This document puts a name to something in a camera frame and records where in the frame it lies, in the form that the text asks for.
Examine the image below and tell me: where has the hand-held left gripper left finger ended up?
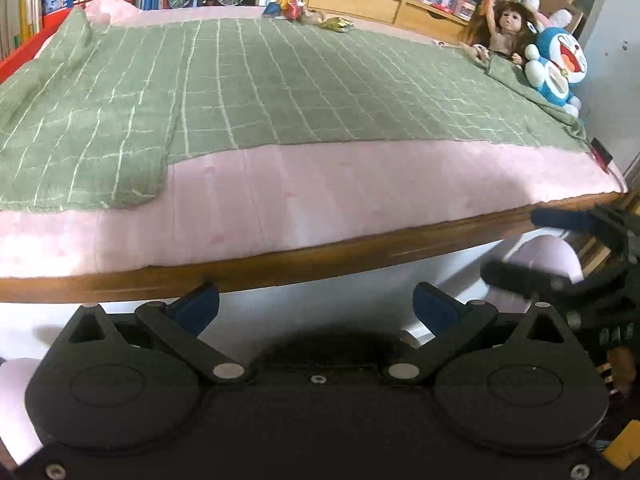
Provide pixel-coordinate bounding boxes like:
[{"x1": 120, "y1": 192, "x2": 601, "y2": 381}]
[{"x1": 65, "y1": 282, "x2": 250, "y2": 386}]

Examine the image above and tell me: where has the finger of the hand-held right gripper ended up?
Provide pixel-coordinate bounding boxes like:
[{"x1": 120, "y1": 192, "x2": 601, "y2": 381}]
[
  {"x1": 530, "y1": 207, "x2": 626, "y2": 241},
  {"x1": 480, "y1": 259, "x2": 576, "y2": 306}
]

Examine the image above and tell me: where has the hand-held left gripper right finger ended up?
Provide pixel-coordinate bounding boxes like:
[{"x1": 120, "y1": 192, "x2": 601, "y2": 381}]
[{"x1": 381, "y1": 281, "x2": 576, "y2": 386}]

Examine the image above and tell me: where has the person's right leg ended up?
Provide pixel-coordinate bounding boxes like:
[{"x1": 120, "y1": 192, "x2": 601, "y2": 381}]
[{"x1": 485, "y1": 236, "x2": 585, "y2": 321}]

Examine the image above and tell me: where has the red black tag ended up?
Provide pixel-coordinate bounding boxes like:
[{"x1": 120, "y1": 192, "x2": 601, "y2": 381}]
[{"x1": 589, "y1": 137, "x2": 615, "y2": 167}]

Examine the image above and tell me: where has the pink bed sheet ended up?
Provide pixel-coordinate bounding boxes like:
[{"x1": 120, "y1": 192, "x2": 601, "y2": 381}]
[{"x1": 0, "y1": 0, "x2": 628, "y2": 281}]

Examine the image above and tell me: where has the blue cat plush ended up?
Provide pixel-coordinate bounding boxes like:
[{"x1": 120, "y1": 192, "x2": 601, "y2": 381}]
[{"x1": 522, "y1": 25, "x2": 588, "y2": 117}]

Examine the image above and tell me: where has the pink white rabbit plush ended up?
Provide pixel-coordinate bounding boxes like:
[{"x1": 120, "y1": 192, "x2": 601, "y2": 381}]
[{"x1": 520, "y1": 0, "x2": 573, "y2": 36}]

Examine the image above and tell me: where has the brown haired doll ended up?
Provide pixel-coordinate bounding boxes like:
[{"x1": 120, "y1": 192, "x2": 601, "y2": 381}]
[{"x1": 460, "y1": 0, "x2": 538, "y2": 68}]

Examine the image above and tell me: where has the green checked blanket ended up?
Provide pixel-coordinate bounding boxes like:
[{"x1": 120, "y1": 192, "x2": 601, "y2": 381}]
[{"x1": 0, "y1": 6, "x2": 588, "y2": 213}]

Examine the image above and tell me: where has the red storage box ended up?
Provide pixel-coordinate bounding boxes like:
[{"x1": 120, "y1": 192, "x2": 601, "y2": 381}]
[{"x1": 0, "y1": 7, "x2": 76, "y2": 83}]

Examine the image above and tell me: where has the wooden drawer organizer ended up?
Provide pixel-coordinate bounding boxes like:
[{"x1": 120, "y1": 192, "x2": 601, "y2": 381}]
[{"x1": 302, "y1": 0, "x2": 471, "y2": 33}]

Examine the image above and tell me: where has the row of thin picture books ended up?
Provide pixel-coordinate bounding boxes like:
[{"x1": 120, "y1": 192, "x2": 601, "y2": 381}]
[{"x1": 0, "y1": 0, "x2": 46, "y2": 61}]

